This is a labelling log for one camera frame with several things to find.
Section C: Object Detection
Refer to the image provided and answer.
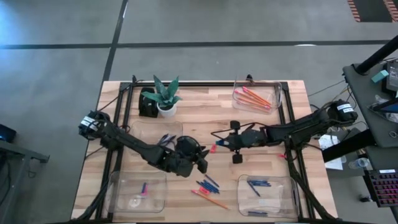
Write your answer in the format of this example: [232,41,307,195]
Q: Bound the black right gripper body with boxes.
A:
[229,120,268,164]

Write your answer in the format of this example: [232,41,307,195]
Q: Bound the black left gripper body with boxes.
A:
[160,136,203,179]

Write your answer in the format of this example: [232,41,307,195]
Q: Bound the black pen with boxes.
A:
[161,134,177,147]
[157,134,172,146]

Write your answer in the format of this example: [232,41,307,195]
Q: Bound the clear plastic bin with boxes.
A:
[232,80,283,115]
[104,170,168,214]
[129,119,183,156]
[237,174,301,219]

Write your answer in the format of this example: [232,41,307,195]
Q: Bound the green plant white pot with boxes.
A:
[142,74,183,118]

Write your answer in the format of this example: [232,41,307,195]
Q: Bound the white paper sheet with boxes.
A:
[317,133,345,171]

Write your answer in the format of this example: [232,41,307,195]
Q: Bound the black diagonal bar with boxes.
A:
[322,129,377,163]

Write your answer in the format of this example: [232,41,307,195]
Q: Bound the clear plastic cup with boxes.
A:
[348,157,369,170]

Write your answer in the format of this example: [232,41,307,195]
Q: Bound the grey side desk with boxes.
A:
[343,60,398,149]

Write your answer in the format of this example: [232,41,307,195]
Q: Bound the black tablet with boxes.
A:
[369,98,398,114]

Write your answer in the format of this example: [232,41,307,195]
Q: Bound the backlit black keyboard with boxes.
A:
[363,169,398,208]

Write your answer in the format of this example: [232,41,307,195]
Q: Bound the teal box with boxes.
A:
[371,69,390,83]

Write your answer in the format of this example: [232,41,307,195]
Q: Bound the black pole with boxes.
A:
[355,35,398,75]

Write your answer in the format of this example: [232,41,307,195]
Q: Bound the grey cart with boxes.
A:
[0,139,50,224]

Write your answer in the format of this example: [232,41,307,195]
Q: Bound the dark floor mat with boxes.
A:
[347,0,398,23]

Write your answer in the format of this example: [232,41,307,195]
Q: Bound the black box blue light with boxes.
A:
[0,123,17,144]

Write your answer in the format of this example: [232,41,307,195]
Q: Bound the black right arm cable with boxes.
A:
[210,123,271,141]

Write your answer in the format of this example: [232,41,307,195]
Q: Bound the black aluminium table frame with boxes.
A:
[74,80,337,224]

